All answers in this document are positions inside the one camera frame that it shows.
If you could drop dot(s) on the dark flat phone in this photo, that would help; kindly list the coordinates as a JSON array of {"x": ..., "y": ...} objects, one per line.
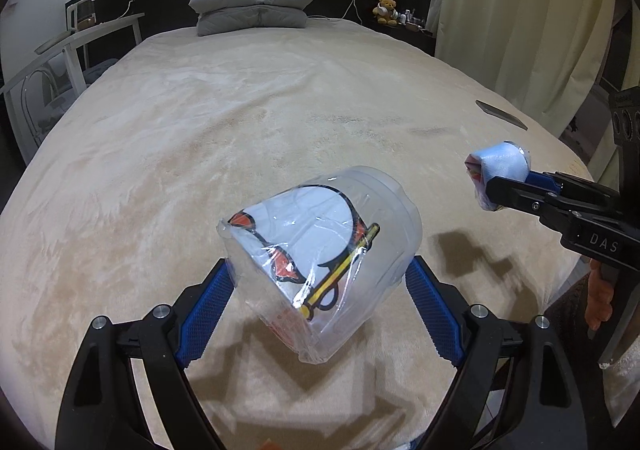
[{"x": 502, "y": 114}]

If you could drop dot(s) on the clear plastic printed bag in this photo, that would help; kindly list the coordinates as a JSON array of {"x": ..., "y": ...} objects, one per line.
[{"x": 320, "y": 260}]

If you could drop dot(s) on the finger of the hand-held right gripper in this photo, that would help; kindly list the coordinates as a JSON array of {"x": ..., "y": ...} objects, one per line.
[
  {"x": 542, "y": 180},
  {"x": 525, "y": 205}
]

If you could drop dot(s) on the brown teddy bear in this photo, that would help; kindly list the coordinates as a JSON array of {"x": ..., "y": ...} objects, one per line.
[{"x": 386, "y": 9}]

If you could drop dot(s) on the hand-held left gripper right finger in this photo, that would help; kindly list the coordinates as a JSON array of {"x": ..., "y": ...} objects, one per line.
[{"x": 432, "y": 310}]

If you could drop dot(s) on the white chair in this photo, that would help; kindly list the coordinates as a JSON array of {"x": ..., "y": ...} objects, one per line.
[{"x": 75, "y": 37}]

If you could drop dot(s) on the beige plush blanket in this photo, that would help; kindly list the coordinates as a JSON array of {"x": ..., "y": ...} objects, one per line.
[{"x": 200, "y": 129}]

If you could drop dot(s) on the cream curtain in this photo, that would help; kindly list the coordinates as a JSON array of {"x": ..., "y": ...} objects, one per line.
[{"x": 525, "y": 29}]

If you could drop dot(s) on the white tabletop appliance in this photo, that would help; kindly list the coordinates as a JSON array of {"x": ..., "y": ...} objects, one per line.
[{"x": 80, "y": 14}]

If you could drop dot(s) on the clear plastic chair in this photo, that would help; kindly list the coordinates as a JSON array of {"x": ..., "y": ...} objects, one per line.
[{"x": 45, "y": 84}]

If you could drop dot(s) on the small bottles cluster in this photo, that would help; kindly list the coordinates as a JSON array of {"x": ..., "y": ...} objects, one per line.
[{"x": 411, "y": 19}]

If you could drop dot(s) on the light blue plastic packet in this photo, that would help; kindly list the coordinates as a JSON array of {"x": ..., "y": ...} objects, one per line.
[{"x": 500, "y": 164}]

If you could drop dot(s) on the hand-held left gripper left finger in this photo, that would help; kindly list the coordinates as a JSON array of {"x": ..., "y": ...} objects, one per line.
[{"x": 205, "y": 315}]

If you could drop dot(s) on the person's right hand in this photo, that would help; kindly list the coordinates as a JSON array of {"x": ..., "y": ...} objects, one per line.
[{"x": 597, "y": 300}]

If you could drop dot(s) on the grey quilted pillow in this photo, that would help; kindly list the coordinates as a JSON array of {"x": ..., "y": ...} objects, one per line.
[{"x": 250, "y": 22}]

